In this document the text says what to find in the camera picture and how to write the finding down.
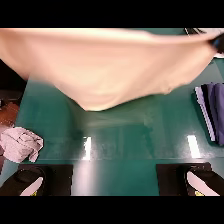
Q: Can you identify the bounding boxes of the black garment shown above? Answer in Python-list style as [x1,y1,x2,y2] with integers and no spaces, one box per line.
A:
[200,83,217,141]

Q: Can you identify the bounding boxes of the pale grey garment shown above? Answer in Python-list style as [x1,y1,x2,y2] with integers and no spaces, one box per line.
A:
[0,126,45,164]

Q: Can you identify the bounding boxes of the lilac garment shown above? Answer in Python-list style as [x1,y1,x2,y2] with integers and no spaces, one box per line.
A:
[194,86,216,142]

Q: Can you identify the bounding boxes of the beige T-shirt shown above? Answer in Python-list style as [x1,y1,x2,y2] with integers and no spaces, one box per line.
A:
[0,28,222,112]

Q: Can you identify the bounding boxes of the dark blue garment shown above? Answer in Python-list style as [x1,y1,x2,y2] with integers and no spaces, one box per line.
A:
[207,82,224,147]

